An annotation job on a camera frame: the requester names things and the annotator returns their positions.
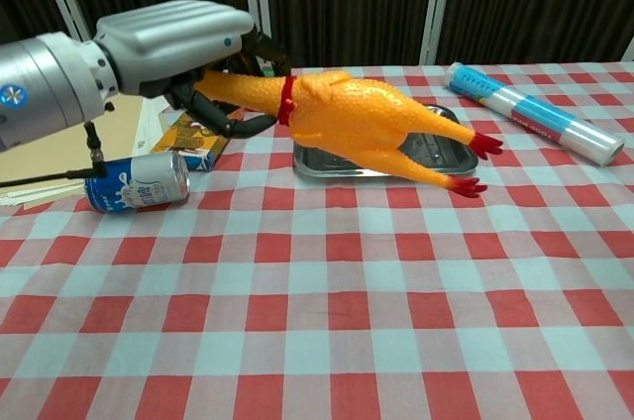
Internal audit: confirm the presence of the rectangular metal tray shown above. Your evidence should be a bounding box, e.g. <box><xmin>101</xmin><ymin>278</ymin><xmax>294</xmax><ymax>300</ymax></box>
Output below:
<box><xmin>292</xmin><ymin>103</ymin><xmax>479</xmax><ymax>178</ymax></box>

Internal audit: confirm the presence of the blue white plastic wrap roll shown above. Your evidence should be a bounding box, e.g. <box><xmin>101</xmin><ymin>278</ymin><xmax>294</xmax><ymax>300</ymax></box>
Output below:
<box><xmin>444</xmin><ymin>61</ymin><xmax>626</xmax><ymax>167</ymax></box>

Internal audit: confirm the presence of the orange rubber chicken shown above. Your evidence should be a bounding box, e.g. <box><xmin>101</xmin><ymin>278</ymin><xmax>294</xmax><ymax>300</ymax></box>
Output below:
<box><xmin>192</xmin><ymin>68</ymin><xmax>505</xmax><ymax>199</ymax></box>

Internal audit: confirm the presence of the dark brown curtain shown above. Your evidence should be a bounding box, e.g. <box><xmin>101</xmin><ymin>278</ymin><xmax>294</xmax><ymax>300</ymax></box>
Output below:
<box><xmin>0</xmin><ymin>0</ymin><xmax>634</xmax><ymax>78</ymax></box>

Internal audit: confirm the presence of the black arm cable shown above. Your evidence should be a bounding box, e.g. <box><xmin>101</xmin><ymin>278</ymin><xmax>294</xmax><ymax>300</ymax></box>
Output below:
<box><xmin>0</xmin><ymin>120</ymin><xmax>108</xmax><ymax>188</ymax></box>

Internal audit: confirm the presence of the colourful printed card box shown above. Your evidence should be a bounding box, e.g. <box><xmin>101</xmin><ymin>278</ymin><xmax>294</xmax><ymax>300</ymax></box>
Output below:
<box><xmin>150</xmin><ymin>110</ymin><xmax>234</xmax><ymax>173</ymax></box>

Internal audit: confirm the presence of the red white checkered tablecloth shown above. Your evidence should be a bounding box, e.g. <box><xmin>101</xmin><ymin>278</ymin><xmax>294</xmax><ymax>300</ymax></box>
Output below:
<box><xmin>0</xmin><ymin>60</ymin><xmax>634</xmax><ymax>420</ymax></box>

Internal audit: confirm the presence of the beige paper stack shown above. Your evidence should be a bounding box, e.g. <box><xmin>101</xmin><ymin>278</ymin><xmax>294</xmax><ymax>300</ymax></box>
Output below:
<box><xmin>0</xmin><ymin>92</ymin><xmax>169</xmax><ymax>208</ymax></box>

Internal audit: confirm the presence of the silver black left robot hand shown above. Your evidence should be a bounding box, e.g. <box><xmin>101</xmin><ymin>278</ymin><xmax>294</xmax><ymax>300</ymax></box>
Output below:
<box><xmin>93</xmin><ymin>0</ymin><xmax>291</xmax><ymax>140</ymax></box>

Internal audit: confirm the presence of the blue white drink can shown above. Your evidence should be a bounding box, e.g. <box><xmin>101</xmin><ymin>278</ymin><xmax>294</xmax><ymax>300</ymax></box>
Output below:
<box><xmin>82</xmin><ymin>150</ymin><xmax>192</xmax><ymax>215</ymax></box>

